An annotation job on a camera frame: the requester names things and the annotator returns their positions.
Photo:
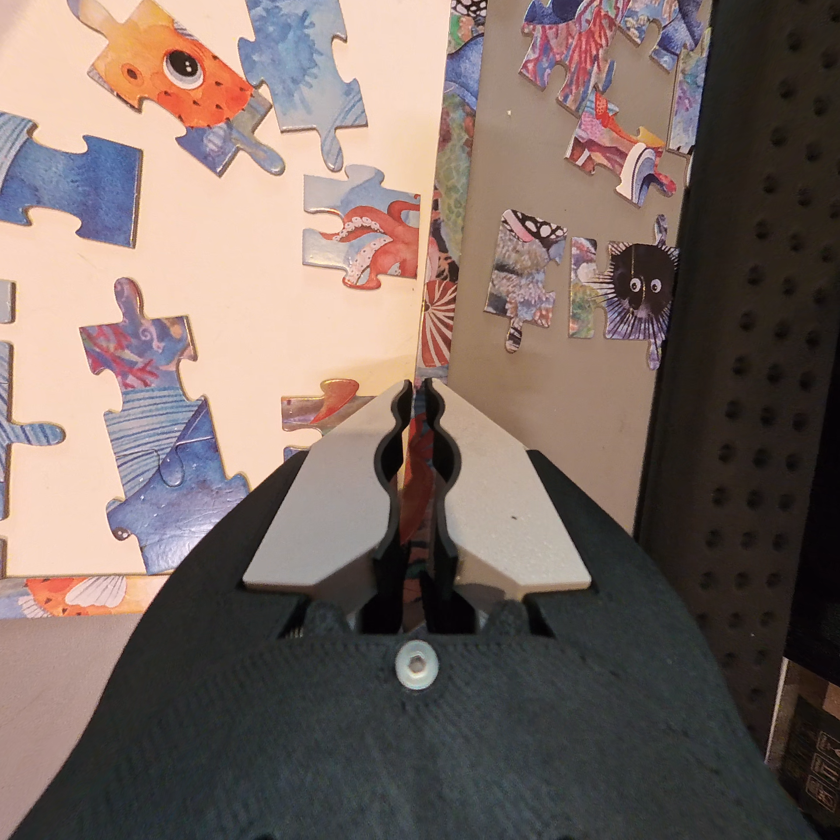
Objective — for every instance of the black urchin eye puzzle piece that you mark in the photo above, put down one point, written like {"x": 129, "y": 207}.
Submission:
{"x": 640, "y": 289}

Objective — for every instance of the black white spotted puzzle piece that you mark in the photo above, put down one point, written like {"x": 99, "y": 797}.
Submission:
{"x": 525, "y": 275}

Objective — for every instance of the dark blue whale face piece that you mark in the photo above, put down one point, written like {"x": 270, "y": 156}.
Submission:
{"x": 184, "y": 499}

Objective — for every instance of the light blue splash puzzle piece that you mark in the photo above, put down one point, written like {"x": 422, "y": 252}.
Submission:
{"x": 302, "y": 65}

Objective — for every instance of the lavender zebra-tab puzzle piece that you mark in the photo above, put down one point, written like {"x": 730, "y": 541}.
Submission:
{"x": 689, "y": 85}

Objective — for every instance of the red coral white wave piece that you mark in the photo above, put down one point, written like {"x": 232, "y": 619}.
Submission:
{"x": 610, "y": 151}

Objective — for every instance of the dark perforated panel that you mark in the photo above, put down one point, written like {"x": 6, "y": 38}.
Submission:
{"x": 754, "y": 328}

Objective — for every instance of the orange pufferfish puzzle piece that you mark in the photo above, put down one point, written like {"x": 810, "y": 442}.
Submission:
{"x": 170, "y": 72}

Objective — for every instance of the red octopus puzzle piece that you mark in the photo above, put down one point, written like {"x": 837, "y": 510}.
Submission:
{"x": 380, "y": 236}

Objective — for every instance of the joined coral reef puzzle pieces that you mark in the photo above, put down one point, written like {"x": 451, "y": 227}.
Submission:
{"x": 577, "y": 46}

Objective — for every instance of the ocean jigsaw puzzle frame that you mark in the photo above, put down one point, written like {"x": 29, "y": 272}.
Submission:
{"x": 262, "y": 315}

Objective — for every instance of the joined blue whale puzzle pieces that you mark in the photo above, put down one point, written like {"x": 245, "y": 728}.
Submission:
{"x": 13, "y": 433}

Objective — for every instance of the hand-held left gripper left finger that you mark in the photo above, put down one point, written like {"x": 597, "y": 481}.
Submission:
{"x": 321, "y": 518}

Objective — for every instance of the joined orange crab puzzle pieces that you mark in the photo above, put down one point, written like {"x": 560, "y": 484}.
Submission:
{"x": 315, "y": 413}

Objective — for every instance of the green grey urchin-spine puzzle piece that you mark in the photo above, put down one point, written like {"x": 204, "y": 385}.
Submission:
{"x": 587, "y": 295}

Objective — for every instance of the cardboard box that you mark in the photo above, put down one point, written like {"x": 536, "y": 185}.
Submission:
{"x": 807, "y": 741}

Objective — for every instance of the blue striped coral puzzle piece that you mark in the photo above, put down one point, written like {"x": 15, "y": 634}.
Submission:
{"x": 144, "y": 367}

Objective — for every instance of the blue white-striped puzzle piece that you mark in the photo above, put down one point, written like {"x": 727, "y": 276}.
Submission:
{"x": 79, "y": 184}

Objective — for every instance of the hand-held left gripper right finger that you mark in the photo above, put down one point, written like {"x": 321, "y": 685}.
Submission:
{"x": 518, "y": 518}

